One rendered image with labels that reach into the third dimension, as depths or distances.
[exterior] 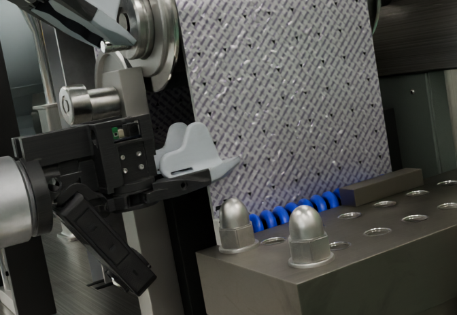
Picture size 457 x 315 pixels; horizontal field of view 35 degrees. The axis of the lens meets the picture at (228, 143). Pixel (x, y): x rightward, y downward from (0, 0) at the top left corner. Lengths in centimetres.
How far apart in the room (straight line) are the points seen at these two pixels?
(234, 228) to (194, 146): 9
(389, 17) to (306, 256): 44
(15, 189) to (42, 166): 4
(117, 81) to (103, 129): 13
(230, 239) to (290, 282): 11
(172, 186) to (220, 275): 9
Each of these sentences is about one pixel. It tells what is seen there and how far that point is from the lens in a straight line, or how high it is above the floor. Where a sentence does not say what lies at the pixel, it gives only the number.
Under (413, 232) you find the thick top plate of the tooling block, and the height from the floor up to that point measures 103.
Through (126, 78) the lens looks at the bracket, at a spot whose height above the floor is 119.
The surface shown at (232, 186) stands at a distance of 72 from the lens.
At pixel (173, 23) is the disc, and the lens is 68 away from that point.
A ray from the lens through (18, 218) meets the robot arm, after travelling 60.
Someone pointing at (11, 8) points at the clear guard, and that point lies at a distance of 172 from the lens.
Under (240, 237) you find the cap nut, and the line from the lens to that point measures 63.
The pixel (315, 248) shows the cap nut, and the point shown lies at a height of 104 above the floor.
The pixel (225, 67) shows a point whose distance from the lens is 71.
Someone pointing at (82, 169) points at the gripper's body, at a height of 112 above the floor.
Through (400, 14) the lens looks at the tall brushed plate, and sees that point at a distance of 91.
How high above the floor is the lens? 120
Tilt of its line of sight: 7 degrees down
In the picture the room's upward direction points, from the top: 10 degrees counter-clockwise
